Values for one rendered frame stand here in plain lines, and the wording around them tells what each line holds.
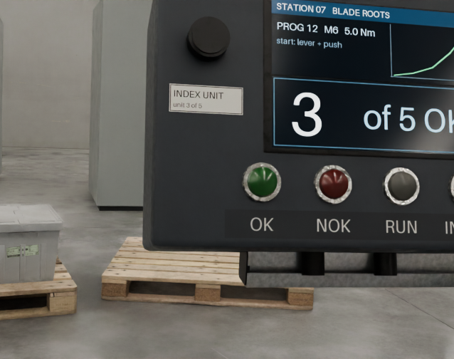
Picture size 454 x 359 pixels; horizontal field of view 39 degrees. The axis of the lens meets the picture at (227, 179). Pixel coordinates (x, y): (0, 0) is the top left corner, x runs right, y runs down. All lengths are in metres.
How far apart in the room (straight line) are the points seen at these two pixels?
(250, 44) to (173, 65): 0.06
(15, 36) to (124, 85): 6.81
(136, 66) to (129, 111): 0.44
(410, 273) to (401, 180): 0.12
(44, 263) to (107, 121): 2.94
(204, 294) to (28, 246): 0.99
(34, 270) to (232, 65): 3.16
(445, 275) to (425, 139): 0.13
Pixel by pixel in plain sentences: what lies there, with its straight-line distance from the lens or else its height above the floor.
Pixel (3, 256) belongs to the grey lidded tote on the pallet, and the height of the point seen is 0.30.
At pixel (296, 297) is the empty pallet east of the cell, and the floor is 0.07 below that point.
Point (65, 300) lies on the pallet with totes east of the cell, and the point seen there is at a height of 0.07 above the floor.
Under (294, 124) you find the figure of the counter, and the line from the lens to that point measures 0.44.
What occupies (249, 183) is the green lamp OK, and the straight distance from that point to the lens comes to 0.42.
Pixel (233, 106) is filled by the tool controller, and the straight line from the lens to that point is 0.43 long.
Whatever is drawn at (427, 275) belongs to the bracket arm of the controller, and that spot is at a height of 1.04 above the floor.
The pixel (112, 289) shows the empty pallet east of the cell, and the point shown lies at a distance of 3.70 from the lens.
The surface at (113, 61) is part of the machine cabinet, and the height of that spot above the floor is 1.45.
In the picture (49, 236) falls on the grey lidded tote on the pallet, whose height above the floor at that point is 0.39.
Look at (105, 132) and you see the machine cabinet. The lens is 6.28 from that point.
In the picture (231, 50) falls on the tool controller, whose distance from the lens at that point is 0.45.
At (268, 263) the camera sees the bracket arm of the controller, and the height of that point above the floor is 1.05.
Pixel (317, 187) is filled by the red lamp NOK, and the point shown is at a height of 1.11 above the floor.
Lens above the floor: 1.17
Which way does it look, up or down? 7 degrees down
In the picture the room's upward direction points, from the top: 3 degrees clockwise
